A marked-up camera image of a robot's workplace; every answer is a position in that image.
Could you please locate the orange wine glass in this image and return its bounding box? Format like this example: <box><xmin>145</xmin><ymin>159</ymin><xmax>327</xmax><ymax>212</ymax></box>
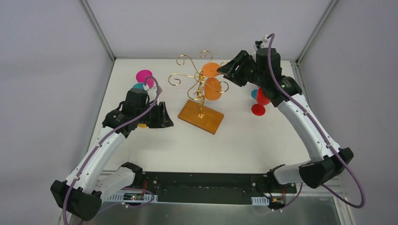
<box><xmin>202</xmin><ymin>62</ymin><xmax>222</xmax><ymax>101</ymax></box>

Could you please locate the blue wine glass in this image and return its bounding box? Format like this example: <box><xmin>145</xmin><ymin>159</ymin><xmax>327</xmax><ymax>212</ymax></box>
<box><xmin>251</xmin><ymin>89</ymin><xmax>258</xmax><ymax>100</ymax></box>

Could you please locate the gold rack with wooden base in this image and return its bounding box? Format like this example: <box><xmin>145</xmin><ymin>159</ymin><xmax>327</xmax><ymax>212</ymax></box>
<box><xmin>168</xmin><ymin>50</ymin><xmax>229</xmax><ymax>135</ymax></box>

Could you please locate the teal wine glass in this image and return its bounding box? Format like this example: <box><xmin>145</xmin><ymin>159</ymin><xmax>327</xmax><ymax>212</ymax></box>
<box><xmin>132</xmin><ymin>82</ymin><xmax>148</xmax><ymax>90</ymax></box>

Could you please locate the red wine glass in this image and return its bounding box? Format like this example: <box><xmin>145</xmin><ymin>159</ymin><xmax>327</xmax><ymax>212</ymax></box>
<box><xmin>251</xmin><ymin>88</ymin><xmax>270</xmax><ymax>116</ymax></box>

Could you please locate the pink wine glass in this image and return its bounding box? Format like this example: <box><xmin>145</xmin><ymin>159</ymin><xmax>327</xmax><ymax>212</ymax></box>
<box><xmin>136</xmin><ymin>69</ymin><xmax>154</xmax><ymax>88</ymax></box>

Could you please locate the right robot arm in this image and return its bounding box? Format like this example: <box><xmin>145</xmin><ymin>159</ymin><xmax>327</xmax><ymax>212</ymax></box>
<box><xmin>217</xmin><ymin>48</ymin><xmax>354</xmax><ymax>192</ymax></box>

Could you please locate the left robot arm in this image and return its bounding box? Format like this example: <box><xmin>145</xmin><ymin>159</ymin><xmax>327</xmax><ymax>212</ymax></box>
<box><xmin>50</xmin><ymin>86</ymin><xmax>174</xmax><ymax>224</ymax></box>

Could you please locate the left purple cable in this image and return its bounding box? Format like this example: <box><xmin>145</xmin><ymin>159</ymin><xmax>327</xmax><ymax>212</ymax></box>
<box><xmin>62</xmin><ymin>76</ymin><xmax>162</xmax><ymax>225</ymax></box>

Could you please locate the purple cable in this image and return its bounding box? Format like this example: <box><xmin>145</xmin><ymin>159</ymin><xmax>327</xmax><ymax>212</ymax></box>
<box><xmin>267</xmin><ymin>33</ymin><xmax>367</xmax><ymax>212</ymax></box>
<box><xmin>62</xmin><ymin>76</ymin><xmax>162</xmax><ymax>225</ymax></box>

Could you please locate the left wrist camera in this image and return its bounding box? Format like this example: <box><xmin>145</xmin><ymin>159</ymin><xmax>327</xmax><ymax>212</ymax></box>
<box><xmin>144</xmin><ymin>86</ymin><xmax>157</xmax><ymax>102</ymax></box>

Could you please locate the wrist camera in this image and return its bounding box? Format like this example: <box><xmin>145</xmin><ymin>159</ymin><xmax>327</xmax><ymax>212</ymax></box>
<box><xmin>144</xmin><ymin>86</ymin><xmax>157</xmax><ymax>102</ymax></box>
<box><xmin>254</xmin><ymin>35</ymin><xmax>272</xmax><ymax>50</ymax></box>

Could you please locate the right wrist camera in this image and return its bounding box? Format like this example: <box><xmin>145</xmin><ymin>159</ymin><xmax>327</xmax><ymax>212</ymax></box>
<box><xmin>254</xmin><ymin>35</ymin><xmax>272</xmax><ymax>50</ymax></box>

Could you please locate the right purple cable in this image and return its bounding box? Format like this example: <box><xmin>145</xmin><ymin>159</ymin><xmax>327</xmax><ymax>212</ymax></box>
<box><xmin>267</xmin><ymin>33</ymin><xmax>367</xmax><ymax>212</ymax></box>

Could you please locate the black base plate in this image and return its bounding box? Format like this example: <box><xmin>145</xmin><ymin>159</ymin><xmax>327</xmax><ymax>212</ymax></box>
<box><xmin>130</xmin><ymin>172</ymin><xmax>297</xmax><ymax>205</ymax></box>

